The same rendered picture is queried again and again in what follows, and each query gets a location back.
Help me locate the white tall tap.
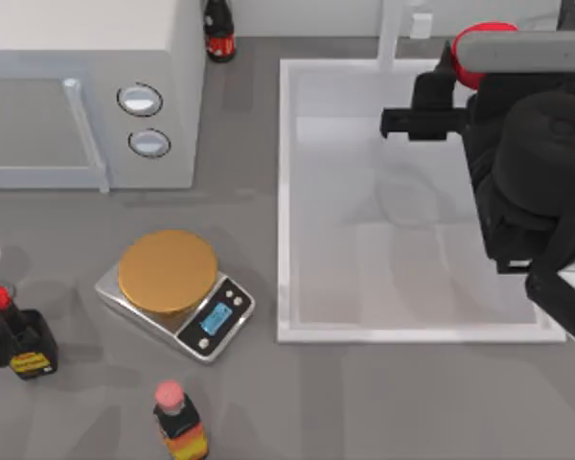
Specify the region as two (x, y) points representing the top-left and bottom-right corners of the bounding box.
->
(376, 0), (434, 74)

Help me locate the silver kitchen scale gold plate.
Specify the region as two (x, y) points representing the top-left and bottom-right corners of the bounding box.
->
(94, 229), (257, 364)

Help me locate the microwave oven door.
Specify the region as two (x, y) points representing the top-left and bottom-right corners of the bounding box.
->
(0, 76), (107, 189)

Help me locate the black bottle pink cap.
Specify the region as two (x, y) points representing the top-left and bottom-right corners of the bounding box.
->
(152, 379), (210, 460)

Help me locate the dark bottle red label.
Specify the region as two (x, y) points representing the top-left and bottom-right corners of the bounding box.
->
(202, 0), (238, 64)

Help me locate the round microwave knob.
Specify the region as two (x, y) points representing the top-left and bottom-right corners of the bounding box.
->
(116, 81), (165, 118)
(126, 127), (173, 160)

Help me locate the pale grey rounded box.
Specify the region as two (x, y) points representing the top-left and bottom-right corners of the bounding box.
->
(458, 30), (575, 74)

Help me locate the pale microwave door handle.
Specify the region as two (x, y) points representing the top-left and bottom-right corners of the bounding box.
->
(62, 78), (112, 195)

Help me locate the pale microwave oven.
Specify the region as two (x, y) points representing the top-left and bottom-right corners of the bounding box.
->
(0, 0), (208, 194)

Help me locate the red cup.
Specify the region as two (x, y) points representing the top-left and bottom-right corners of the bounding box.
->
(451, 20), (519, 91)

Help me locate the white sink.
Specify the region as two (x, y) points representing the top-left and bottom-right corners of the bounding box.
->
(276, 57), (567, 344)

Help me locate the black bottle red cap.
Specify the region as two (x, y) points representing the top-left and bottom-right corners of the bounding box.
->
(0, 285), (60, 381)

